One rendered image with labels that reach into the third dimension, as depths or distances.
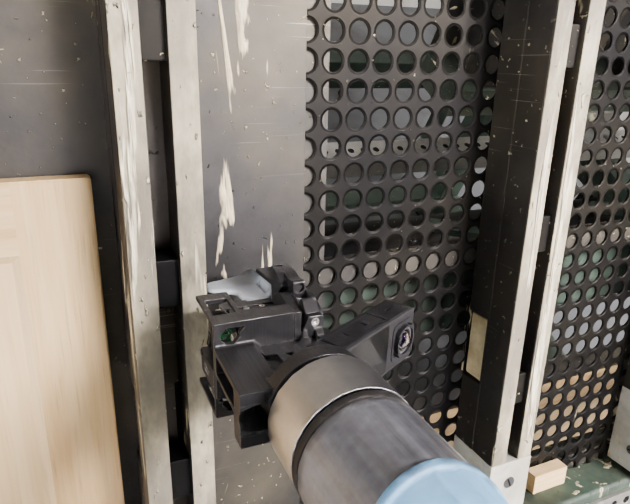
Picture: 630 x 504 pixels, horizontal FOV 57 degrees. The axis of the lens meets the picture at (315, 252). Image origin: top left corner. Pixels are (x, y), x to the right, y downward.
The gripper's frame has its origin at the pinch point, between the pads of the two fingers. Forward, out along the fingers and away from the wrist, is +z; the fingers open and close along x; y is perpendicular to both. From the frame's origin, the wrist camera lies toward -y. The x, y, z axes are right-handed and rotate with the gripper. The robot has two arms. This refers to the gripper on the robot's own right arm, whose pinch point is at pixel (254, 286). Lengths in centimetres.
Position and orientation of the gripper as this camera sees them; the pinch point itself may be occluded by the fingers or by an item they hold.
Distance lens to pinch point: 53.3
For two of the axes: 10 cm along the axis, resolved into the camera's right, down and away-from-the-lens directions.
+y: -9.2, 1.1, -3.8
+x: -0.2, 9.5, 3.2
